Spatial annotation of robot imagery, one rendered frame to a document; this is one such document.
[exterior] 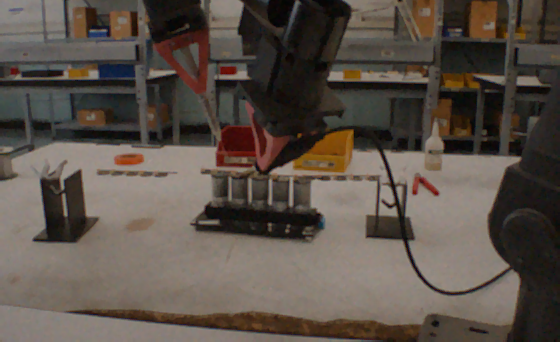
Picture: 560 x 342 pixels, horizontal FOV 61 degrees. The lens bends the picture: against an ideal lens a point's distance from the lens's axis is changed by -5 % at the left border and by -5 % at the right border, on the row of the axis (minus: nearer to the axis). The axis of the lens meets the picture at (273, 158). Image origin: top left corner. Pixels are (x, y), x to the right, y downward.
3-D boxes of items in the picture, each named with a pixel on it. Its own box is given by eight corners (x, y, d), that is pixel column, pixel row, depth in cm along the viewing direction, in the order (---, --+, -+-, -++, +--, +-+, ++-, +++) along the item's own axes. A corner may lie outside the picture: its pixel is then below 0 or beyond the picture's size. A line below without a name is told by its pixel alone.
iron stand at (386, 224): (364, 255, 65) (367, 212, 57) (366, 202, 70) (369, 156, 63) (410, 258, 63) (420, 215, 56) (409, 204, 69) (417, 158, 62)
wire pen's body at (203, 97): (210, 130, 64) (178, 49, 61) (221, 126, 64) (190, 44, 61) (210, 133, 62) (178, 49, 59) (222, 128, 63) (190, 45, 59)
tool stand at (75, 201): (46, 260, 63) (11, 211, 55) (66, 200, 69) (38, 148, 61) (87, 261, 63) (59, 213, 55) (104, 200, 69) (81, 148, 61)
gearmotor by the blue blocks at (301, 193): (309, 220, 64) (309, 182, 63) (290, 219, 64) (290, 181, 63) (312, 214, 66) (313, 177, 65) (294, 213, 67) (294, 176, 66)
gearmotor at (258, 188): (266, 217, 65) (266, 179, 64) (249, 215, 66) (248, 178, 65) (271, 211, 67) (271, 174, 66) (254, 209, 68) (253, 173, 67)
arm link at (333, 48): (258, 39, 49) (276, -27, 45) (300, 34, 52) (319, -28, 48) (303, 75, 46) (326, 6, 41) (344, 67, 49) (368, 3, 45)
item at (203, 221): (321, 222, 67) (321, 214, 66) (312, 242, 60) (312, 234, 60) (209, 212, 70) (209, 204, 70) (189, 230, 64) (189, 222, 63)
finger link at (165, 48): (223, 80, 66) (198, 12, 64) (229, 84, 59) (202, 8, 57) (175, 98, 65) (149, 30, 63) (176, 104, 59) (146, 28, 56)
